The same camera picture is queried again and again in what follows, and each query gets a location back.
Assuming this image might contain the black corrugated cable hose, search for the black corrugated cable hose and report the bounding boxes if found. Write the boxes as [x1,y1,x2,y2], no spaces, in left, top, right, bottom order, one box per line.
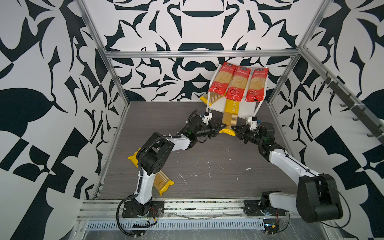
[115,109,199,238]

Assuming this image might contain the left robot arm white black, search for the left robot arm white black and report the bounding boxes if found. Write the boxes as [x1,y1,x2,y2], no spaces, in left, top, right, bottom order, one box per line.
[134,115,227,207]

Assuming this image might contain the yellow spaghetti bag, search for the yellow spaghetti bag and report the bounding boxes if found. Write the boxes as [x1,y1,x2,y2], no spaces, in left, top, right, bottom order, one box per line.
[220,99,240,136]
[199,93,223,106]
[128,148,175,196]

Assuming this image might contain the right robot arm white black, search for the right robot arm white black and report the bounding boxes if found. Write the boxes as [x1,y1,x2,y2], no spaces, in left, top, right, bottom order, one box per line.
[231,123,343,223]

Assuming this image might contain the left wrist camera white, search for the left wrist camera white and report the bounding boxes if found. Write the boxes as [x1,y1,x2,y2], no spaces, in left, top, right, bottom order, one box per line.
[201,112,213,126]

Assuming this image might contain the white two-tier shelf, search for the white two-tier shelf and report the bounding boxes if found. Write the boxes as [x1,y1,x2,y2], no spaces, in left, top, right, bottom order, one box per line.
[200,68,269,136]

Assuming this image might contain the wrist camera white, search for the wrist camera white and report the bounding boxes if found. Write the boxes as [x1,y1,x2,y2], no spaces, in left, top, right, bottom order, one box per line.
[247,117,262,131]
[201,112,213,126]

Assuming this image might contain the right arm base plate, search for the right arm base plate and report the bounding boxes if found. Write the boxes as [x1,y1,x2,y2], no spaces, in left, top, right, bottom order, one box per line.
[243,200,286,217]

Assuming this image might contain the red spaghetti bag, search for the red spaghetti bag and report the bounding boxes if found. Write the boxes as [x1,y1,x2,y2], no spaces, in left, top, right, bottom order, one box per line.
[245,68,269,103]
[225,66,251,102]
[209,63,238,96]

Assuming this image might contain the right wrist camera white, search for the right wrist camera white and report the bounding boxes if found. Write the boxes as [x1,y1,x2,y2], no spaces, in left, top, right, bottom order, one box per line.
[247,117,262,131]

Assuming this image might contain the wall hook rack grey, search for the wall hook rack grey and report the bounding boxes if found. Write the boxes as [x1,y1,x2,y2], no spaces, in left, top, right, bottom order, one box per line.
[322,71,384,145]

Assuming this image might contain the white cable duct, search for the white cable duct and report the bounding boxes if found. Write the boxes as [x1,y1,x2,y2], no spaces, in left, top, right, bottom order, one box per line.
[87,219,265,231]

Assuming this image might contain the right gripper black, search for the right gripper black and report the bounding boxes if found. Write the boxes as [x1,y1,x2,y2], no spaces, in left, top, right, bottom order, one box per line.
[232,125,265,147]

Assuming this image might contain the aluminium front rail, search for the aluminium front rail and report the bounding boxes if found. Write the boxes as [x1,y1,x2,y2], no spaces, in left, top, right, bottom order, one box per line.
[77,197,331,220]

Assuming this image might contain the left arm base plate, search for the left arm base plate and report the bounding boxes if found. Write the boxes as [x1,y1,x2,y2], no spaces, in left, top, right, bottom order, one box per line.
[122,200,165,218]

